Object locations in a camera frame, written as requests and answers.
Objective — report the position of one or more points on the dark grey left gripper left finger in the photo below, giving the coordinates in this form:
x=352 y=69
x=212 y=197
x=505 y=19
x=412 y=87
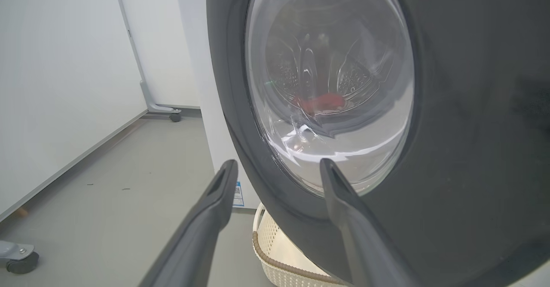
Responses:
x=197 y=235

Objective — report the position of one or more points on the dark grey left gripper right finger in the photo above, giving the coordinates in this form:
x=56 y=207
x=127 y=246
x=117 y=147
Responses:
x=365 y=244

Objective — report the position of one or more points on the white wheeled partition panel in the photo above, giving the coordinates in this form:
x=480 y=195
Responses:
x=167 y=42
x=64 y=85

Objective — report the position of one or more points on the cream perforated laundry basket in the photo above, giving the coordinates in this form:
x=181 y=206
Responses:
x=275 y=244

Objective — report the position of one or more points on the white washing machine body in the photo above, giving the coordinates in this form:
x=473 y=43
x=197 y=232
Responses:
x=202 y=63

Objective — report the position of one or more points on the plain red garment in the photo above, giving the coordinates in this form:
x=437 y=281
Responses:
x=322 y=102

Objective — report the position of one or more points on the blue energy label sticker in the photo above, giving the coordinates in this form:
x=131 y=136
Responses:
x=238 y=194

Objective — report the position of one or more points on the black glass washing machine door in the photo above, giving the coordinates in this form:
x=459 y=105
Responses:
x=472 y=106

